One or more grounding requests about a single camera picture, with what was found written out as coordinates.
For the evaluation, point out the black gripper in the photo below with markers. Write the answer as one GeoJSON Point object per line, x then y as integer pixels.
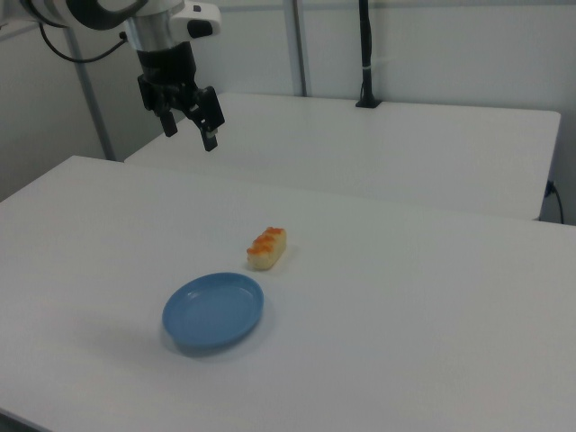
{"type": "Point", "coordinates": [166, 72]}

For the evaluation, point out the bread with orange topping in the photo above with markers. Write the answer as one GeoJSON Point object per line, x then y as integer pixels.
{"type": "Point", "coordinates": [267, 249]}

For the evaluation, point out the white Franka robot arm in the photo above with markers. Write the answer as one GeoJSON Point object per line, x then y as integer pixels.
{"type": "Point", "coordinates": [90, 11]}

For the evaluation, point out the blue plastic plate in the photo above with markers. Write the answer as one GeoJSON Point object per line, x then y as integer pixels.
{"type": "Point", "coordinates": [212, 311]}

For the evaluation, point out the white side table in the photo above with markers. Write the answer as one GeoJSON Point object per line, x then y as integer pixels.
{"type": "Point", "coordinates": [360, 148]}

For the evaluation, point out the black camera stand pole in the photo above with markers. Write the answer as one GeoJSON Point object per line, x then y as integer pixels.
{"type": "Point", "coordinates": [367, 54]}

